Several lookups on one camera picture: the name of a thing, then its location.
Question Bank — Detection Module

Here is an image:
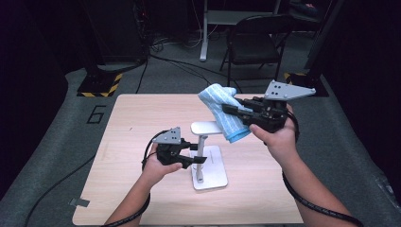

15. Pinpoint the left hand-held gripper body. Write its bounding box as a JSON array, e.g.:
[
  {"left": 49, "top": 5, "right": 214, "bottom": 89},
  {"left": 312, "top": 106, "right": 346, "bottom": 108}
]
[{"left": 151, "top": 126, "right": 193, "bottom": 167}]

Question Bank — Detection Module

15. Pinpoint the light blue towel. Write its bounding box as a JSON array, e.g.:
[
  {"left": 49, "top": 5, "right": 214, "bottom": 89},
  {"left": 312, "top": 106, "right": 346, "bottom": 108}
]
[{"left": 198, "top": 82, "right": 253, "bottom": 144}]

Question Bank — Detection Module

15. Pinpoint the grey tape piece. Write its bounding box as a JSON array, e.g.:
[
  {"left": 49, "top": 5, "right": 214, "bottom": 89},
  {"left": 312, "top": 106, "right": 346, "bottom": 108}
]
[{"left": 69, "top": 198, "right": 91, "bottom": 208}]

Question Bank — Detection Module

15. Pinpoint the white desk frame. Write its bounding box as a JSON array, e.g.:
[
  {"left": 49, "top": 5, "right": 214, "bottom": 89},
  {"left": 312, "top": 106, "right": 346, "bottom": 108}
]
[{"left": 199, "top": 0, "right": 282, "bottom": 62}]

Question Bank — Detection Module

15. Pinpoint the white desk lamp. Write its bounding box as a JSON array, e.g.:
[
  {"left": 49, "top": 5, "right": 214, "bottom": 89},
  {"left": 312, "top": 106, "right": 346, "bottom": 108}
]
[{"left": 188, "top": 120, "right": 229, "bottom": 191}]

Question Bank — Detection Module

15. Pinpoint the thick black floor cable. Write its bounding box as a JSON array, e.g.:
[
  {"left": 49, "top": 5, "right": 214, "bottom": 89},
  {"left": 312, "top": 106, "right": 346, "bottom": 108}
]
[{"left": 23, "top": 154, "right": 96, "bottom": 227}]

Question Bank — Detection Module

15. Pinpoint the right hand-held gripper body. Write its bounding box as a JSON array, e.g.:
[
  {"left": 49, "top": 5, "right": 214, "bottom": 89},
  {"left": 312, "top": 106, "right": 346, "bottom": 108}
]
[{"left": 250, "top": 79, "right": 317, "bottom": 134}]

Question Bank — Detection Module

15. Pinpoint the dark equipment cabinet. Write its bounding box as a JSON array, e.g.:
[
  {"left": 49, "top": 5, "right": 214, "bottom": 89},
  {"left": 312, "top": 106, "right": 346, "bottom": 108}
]
[{"left": 84, "top": 0, "right": 149, "bottom": 64}]

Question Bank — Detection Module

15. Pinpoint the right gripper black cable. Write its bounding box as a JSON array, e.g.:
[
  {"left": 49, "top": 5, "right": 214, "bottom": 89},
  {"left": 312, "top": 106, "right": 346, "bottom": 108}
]
[{"left": 282, "top": 107, "right": 365, "bottom": 227}]

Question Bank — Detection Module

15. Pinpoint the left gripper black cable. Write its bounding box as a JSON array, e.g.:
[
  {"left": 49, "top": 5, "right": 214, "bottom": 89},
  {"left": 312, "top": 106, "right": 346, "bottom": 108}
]
[{"left": 100, "top": 130, "right": 169, "bottom": 227}]

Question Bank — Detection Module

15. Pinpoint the person's right hand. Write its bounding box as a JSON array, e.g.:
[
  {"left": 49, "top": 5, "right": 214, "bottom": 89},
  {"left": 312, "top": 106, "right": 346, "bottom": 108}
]
[{"left": 249, "top": 103, "right": 301, "bottom": 165}]

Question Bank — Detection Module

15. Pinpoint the black folding chair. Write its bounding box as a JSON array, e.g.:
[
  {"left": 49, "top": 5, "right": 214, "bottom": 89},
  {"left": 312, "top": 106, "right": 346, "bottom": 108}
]
[{"left": 219, "top": 13, "right": 296, "bottom": 95}]

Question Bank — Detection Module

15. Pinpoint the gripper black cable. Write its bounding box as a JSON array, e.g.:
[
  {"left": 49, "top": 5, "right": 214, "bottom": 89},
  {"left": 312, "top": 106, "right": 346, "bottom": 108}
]
[
  {"left": 100, "top": 130, "right": 169, "bottom": 227},
  {"left": 282, "top": 107, "right": 365, "bottom": 227}
]

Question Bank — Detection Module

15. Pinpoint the thin black floor cable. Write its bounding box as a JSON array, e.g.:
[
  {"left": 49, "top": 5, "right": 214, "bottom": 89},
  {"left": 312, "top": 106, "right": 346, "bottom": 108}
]
[{"left": 148, "top": 53, "right": 244, "bottom": 95}]

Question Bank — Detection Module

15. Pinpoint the black stand with striped base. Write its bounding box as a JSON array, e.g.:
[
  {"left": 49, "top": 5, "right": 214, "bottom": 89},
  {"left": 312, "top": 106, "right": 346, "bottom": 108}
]
[
  {"left": 76, "top": 0, "right": 124, "bottom": 98},
  {"left": 283, "top": 0, "right": 344, "bottom": 97}
]

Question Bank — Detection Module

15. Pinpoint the person's left hand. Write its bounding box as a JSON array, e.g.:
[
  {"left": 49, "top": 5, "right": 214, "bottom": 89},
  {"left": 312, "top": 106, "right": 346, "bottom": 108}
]
[{"left": 140, "top": 143, "right": 183, "bottom": 190}]

